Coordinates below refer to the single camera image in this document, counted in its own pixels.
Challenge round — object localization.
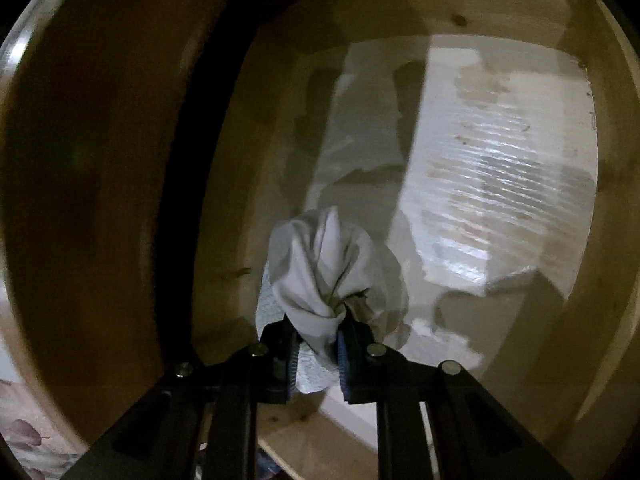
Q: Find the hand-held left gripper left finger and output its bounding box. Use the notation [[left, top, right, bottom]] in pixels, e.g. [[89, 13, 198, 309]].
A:
[[60, 317, 301, 480]]

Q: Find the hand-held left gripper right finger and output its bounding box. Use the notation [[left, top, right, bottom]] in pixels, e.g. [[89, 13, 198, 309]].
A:
[[336, 317, 576, 480]]

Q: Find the grey white underwear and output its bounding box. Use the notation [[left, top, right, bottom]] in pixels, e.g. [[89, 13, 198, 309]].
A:
[[255, 205, 411, 396]]

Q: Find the leaf print bed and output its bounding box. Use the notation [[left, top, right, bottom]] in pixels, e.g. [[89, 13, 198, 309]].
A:
[[0, 380, 81, 480]]

